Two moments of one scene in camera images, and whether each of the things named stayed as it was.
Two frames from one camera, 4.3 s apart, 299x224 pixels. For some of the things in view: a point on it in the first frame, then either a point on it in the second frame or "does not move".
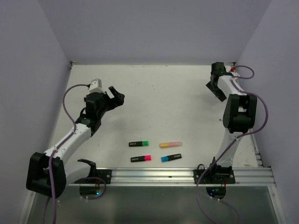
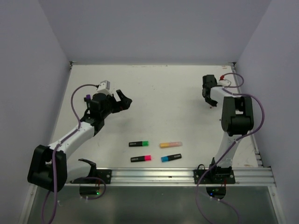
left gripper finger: x=118 y=101 → x=124 y=105
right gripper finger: x=220 y=95 → x=212 y=102
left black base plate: x=105 y=174 does not move
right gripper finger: x=212 y=85 → x=211 y=101
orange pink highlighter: x=170 y=144 does not move
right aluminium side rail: x=258 y=157 does not move
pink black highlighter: x=143 y=158 does not move
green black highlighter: x=143 y=143 does not move
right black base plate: x=214 y=177 does not move
